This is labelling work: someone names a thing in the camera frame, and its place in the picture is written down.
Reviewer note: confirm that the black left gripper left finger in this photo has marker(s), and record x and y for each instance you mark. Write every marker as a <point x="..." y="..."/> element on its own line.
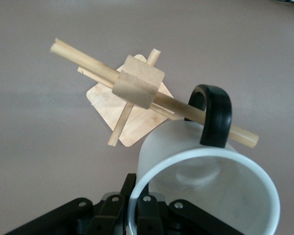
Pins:
<point x="110" y="210"/>

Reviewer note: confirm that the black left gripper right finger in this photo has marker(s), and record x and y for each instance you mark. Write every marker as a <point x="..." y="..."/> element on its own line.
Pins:
<point x="149" y="215"/>

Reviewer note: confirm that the wooden cup stand with pegs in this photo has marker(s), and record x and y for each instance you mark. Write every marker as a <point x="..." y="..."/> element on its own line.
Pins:
<point x="137" y="83"/>

